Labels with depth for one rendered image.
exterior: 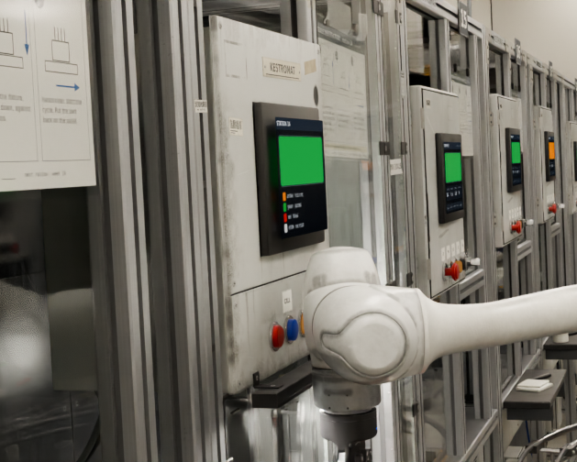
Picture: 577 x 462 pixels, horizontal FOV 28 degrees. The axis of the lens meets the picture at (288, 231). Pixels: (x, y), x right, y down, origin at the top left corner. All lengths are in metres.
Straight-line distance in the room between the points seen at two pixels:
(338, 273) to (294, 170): 0.18
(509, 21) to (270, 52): 8.80
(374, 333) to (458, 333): 0.13
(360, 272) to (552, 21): 8.88
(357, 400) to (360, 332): 0.23
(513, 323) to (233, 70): 0.46
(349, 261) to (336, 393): 0.17
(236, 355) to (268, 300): 0.13
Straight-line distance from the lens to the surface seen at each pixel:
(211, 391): 1.37
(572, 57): 10.24
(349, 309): 1.30
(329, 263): 1.47
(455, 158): 2.70
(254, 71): 1.51
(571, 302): 1.51
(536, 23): 10.30
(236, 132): 1.43
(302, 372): 1.56
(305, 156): 1.61
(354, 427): 1.50
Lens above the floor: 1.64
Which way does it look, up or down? 3 degrees down
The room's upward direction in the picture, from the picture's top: 3 degrees counter-clockwise
